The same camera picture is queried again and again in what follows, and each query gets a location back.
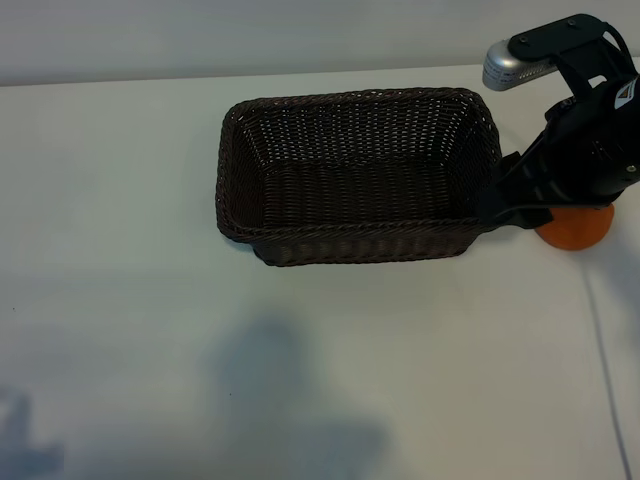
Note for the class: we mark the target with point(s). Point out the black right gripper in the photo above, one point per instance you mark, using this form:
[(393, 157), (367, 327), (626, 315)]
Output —
[(557, 165)]

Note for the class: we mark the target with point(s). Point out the orange fruit with knob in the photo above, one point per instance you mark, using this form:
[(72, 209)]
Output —
[(575, 230)]

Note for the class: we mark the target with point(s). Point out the dark brown wicker basket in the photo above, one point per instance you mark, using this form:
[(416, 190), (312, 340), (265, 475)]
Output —
[(350, 200)]

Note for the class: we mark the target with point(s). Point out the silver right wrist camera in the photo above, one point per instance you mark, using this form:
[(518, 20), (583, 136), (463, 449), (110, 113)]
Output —
[(505, 67)]

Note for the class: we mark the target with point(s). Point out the black right camera bracket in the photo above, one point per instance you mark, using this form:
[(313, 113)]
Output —
[(565, 37)]

